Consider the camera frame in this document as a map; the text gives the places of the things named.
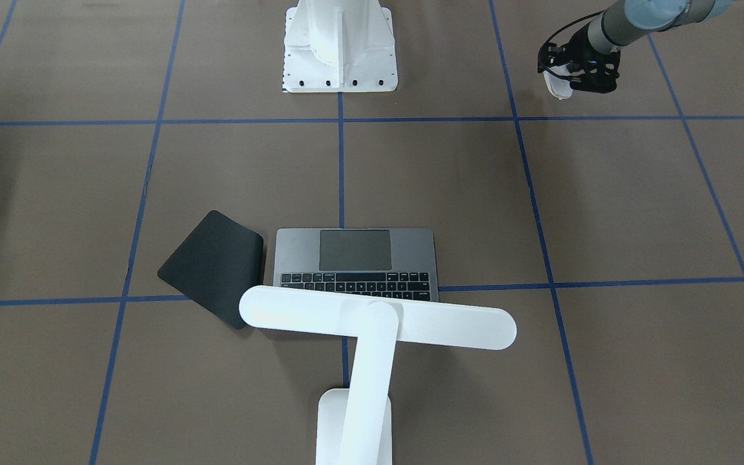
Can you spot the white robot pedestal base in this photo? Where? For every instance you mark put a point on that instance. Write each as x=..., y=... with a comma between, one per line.
x=339, y=46

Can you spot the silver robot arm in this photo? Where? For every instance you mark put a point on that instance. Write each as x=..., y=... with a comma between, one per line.
x=624, y=22

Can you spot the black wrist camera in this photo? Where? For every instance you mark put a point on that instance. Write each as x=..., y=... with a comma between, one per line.
x=595, y=72

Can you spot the white computer mouse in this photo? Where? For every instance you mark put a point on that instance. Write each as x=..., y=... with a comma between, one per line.
x=557, y=81

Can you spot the grey laptop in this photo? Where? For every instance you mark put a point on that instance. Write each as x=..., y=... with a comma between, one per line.
x=389, y=263

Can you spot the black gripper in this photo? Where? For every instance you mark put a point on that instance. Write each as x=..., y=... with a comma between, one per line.
x=580, y=49

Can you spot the brown paper table cover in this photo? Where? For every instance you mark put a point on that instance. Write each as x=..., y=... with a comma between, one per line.
x=610, y=226

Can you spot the white desk lamp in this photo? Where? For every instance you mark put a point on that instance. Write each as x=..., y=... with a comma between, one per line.
x=355, y=423

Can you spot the black mouse pad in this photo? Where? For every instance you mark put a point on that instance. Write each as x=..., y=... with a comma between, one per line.
x=215, y=265

